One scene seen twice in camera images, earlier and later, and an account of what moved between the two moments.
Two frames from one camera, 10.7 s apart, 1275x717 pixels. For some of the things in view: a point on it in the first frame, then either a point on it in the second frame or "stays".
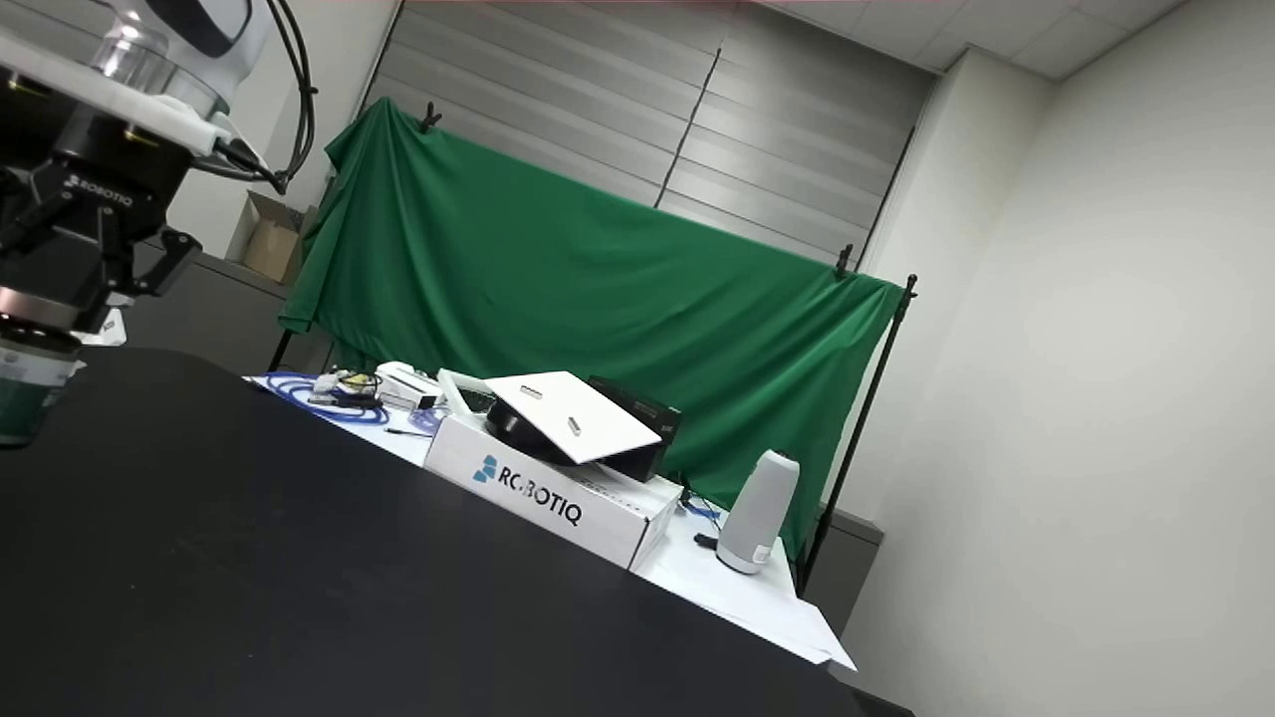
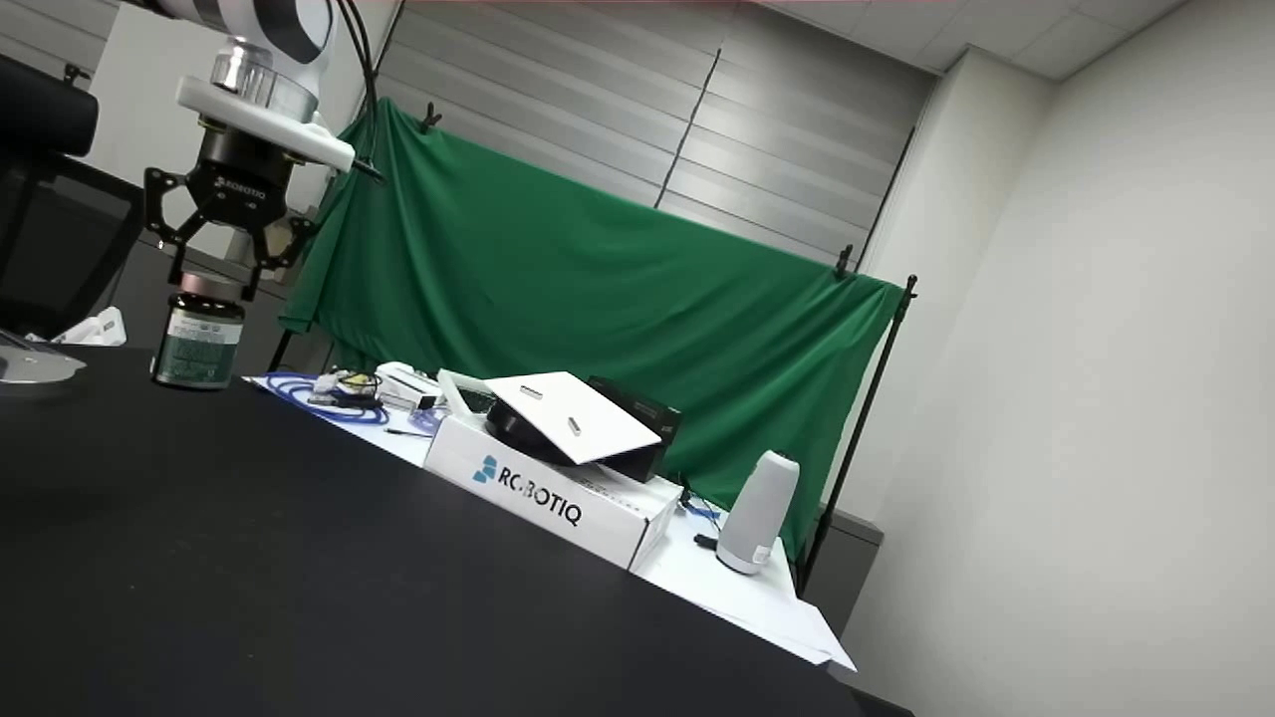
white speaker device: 760,513 stays
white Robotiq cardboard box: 598,509 stays
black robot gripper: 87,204 to 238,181
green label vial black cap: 31,379 to 199,341
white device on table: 404,389 stays
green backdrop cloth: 427,250 stays
